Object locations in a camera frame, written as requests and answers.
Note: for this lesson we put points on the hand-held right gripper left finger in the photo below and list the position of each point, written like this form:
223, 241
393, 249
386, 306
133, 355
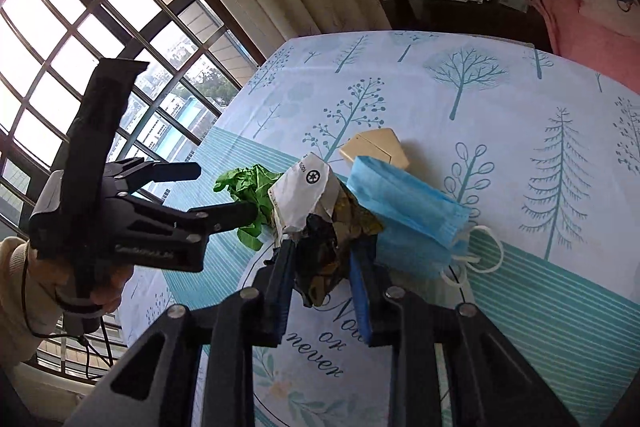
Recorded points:
284, 272

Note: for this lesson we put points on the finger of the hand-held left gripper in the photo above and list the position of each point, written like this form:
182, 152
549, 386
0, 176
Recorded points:
225, 214
170, 172

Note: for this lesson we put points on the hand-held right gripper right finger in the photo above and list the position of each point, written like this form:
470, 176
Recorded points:
357, 294

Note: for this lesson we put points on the black gold foil wrapper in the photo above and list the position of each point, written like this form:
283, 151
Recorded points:
320, 257

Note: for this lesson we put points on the green wrapper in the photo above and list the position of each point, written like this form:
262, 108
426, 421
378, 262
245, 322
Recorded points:
250, 179

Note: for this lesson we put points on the person's left forearm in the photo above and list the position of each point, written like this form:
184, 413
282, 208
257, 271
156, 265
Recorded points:
15, 302

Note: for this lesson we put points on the person's left hand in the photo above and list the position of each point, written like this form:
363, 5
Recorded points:
116, 279

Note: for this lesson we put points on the blue face mask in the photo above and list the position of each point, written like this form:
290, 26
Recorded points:
410, 217

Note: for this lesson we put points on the tree print tablecloth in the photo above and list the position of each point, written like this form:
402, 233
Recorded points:
500, 307

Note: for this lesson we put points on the beige cardboard box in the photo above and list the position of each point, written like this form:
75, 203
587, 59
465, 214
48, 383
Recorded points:
375, 147

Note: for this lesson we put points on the window with metal grille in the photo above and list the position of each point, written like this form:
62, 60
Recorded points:
75, 32

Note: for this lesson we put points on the dark wooden nightstand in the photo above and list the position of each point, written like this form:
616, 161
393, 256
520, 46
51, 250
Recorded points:
450, 23

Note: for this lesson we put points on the pink blanket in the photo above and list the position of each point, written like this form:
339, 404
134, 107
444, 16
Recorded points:
590, 52

